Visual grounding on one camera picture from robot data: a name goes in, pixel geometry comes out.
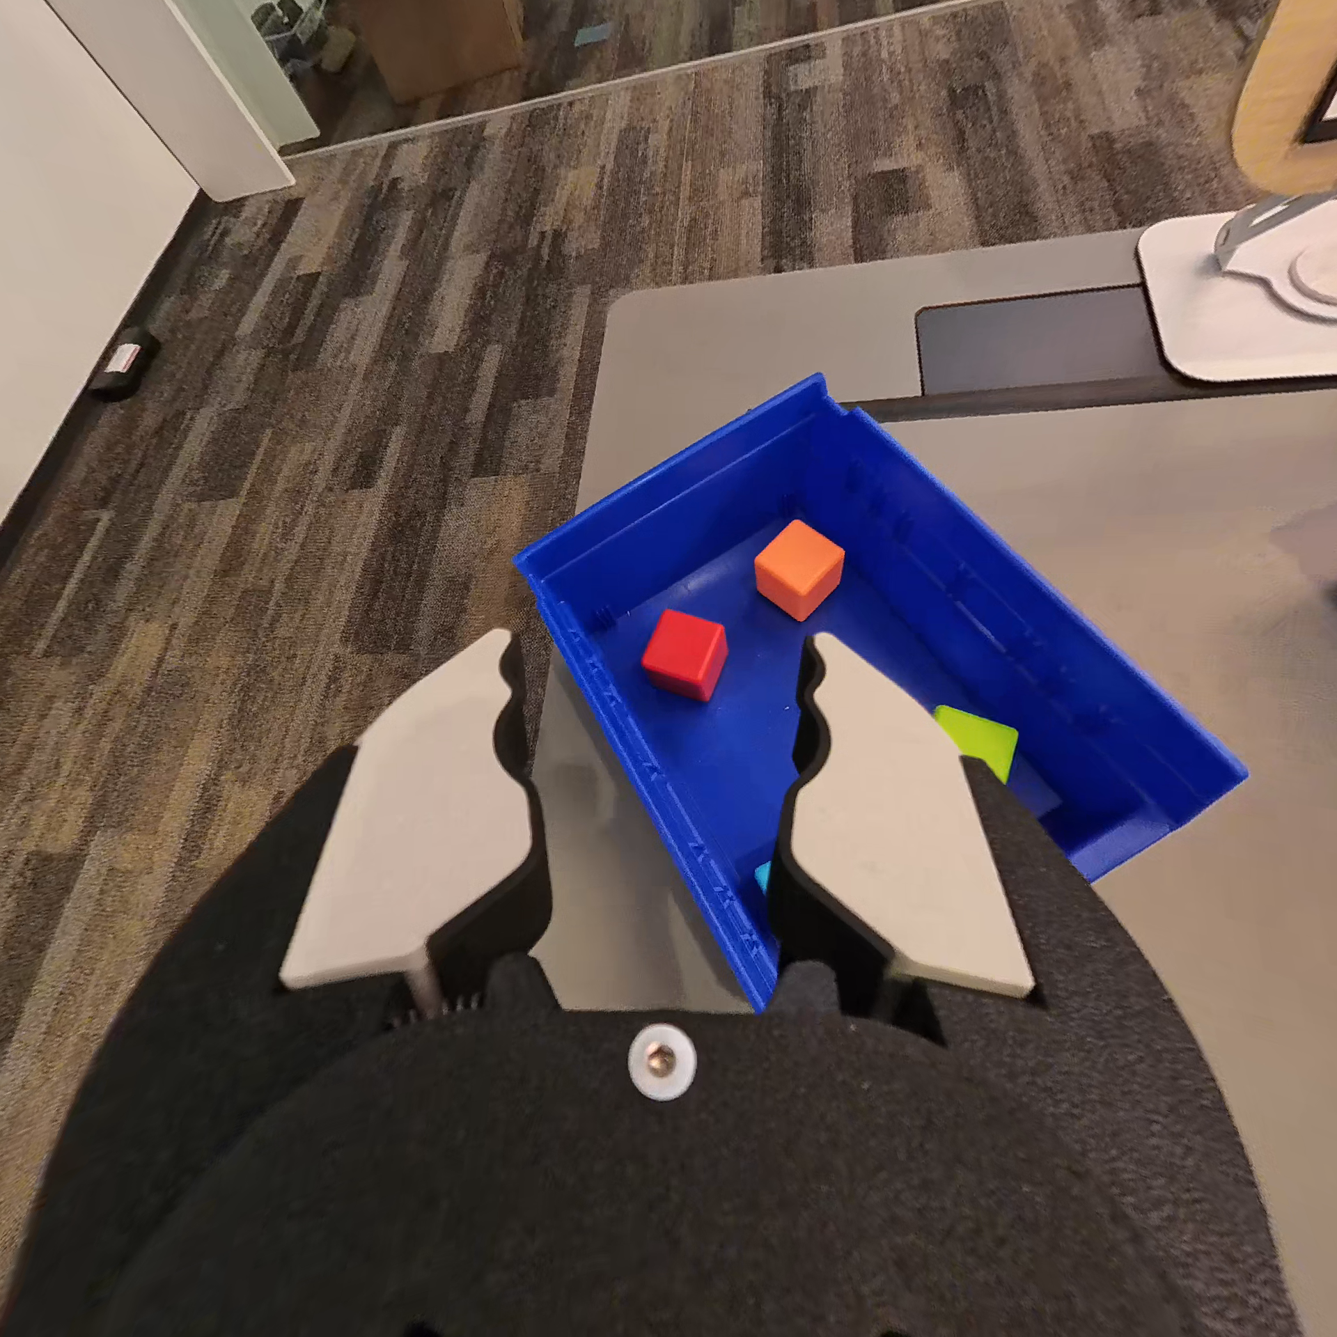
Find black floor device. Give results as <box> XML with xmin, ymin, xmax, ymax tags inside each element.
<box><xmin>92</xmin><ymin>330</ymin><xmax>164</xmax><ymax>402</ymax></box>

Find red magnetic cube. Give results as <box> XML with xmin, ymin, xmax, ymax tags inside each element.
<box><xmin>640</xmin><ymin>609</ymin><xmax>732</xmax><ymax>704</ymax></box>

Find white sign stand base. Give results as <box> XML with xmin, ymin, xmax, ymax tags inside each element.
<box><xmin>1137</xmin><ymin>189</ymin><xmax>1337</xmax><ymax>386</ymax></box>

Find wooden instruction sign board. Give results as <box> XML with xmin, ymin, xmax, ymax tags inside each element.
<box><xmin>1232</xmin><ymin>0</ymin><xmax>1337</xmax><ymax>193</ymax></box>

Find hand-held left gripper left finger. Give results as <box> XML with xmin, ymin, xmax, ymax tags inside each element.
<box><xmin>281</xmin><ymin>630</ymin><xmax>555</xmax><ymax>1014</ymax></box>

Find blue plastic bin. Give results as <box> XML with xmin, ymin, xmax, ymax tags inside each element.
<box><xmin>515</xmin><ymin>378</ymin><xmax>1252</xmax><ymax>1016</ymax></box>

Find orange magnetic cube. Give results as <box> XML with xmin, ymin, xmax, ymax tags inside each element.
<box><xmin>754</xmin><ymin>521</ymin><xmax>849</xmax><ymax>622</ymax></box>

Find green magnetic cube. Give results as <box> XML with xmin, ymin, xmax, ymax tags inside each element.
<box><xmin>934</xmin><ymin>708</ymin><xmax>1024</xmax><ymax>787</ymax></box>

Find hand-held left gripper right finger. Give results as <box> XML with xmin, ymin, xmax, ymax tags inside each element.
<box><xmin>770</xmin><ymin>634</ymin><xmax>1038</xmax><ymax>1018</ymax></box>

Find stacked cardboard boxes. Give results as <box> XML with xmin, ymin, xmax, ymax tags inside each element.
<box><xmin>346</xmin><ymin>0</ymin><xmax>529</xmax><ymax>102</ymax></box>

